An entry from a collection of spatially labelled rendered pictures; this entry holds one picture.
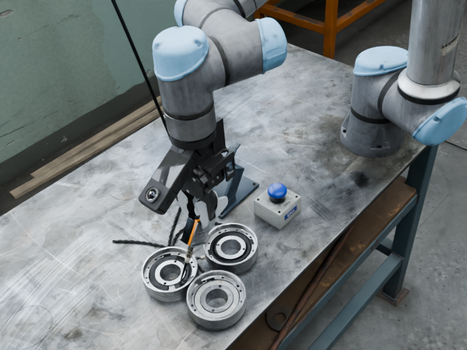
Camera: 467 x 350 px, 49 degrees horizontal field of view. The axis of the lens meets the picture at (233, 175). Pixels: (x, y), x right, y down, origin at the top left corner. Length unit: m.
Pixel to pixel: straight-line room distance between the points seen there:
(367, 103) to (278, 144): 0.24
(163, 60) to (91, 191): 0.60
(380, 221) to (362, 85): 0.44
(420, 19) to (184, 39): 0.45
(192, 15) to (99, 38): 1.84
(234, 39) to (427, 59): 0.41
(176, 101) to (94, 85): 2.01
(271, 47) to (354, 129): 0.53
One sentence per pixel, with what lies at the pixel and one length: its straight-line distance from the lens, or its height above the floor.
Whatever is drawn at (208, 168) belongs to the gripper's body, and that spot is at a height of 1.07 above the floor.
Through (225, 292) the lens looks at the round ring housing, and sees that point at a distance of 0.95.
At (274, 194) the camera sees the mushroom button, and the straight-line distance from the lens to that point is 1.04.
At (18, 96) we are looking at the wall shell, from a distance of 2.52.
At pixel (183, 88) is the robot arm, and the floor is 1.23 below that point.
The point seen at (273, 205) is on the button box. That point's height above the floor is 0.85.
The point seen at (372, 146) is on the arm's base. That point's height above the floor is 0.83.
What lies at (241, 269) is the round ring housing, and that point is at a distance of 0.98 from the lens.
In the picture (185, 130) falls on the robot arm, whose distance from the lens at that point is 0.74.
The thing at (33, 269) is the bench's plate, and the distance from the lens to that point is 1.12.
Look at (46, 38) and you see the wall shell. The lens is 2.51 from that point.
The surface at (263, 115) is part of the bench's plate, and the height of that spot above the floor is 0.80.
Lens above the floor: 1.60
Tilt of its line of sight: 42 degrees down
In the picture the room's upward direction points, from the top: 5 degrees counter-clockwise
